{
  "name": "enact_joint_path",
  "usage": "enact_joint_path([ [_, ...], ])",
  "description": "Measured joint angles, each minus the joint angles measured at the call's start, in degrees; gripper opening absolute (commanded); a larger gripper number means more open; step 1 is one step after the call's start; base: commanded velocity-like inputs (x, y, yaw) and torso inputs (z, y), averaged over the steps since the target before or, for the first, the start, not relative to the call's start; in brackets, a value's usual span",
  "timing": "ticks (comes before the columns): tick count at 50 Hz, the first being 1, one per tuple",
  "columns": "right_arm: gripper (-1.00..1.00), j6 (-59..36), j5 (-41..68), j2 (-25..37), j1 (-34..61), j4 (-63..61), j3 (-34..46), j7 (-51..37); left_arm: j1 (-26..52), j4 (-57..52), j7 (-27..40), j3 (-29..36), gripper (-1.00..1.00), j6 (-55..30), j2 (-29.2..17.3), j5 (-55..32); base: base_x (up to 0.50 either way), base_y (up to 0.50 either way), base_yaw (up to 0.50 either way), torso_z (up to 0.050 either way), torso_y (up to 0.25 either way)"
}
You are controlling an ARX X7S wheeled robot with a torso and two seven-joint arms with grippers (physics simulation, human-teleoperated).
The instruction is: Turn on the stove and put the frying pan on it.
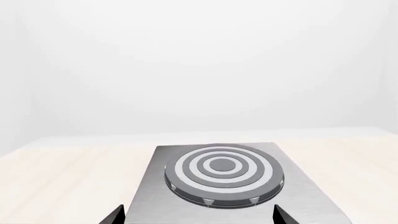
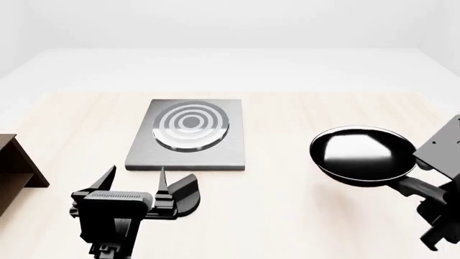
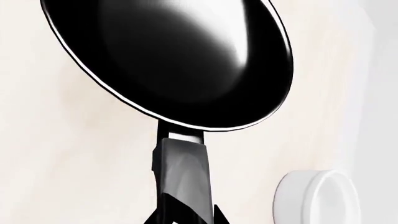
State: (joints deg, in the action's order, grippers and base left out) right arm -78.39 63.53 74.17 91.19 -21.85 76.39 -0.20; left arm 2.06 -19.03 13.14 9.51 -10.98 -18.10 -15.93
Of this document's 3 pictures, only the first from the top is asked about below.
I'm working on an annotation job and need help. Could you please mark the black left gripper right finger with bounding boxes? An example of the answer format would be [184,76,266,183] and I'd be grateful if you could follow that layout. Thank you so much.
[273,203,300,224]

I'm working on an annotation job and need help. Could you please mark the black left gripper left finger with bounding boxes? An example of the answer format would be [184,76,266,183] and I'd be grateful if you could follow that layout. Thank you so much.
[98,203,126,224]

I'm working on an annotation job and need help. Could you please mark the silver single-burner stove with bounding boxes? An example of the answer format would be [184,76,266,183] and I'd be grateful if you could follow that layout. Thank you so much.
[124,141,354,224]

